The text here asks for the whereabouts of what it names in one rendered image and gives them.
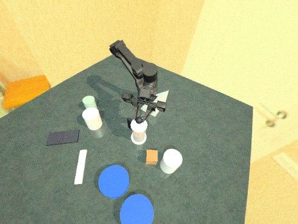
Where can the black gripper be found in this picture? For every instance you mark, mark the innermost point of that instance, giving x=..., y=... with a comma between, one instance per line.
x=127, y=97

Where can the dark grey flat rectangular pad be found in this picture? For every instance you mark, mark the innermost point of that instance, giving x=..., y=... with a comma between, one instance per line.
x=63, y=137

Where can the white flat bar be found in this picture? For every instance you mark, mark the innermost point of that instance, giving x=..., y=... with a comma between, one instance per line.
x=80, y=167

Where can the glass french press with black knob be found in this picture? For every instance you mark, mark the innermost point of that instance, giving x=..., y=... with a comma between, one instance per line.
x=138, y=130

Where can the blue cylinder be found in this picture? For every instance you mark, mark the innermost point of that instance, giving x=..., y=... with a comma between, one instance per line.
x=137, y=209
x=114, y=181

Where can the pale green cylinder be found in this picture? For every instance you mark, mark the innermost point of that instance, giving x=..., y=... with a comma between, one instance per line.
x=89, y=102

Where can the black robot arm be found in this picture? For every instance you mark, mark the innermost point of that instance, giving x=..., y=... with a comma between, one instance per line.
x=142, y=72

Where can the orange cube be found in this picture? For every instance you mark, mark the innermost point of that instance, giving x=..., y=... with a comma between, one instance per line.
x=151, y=157

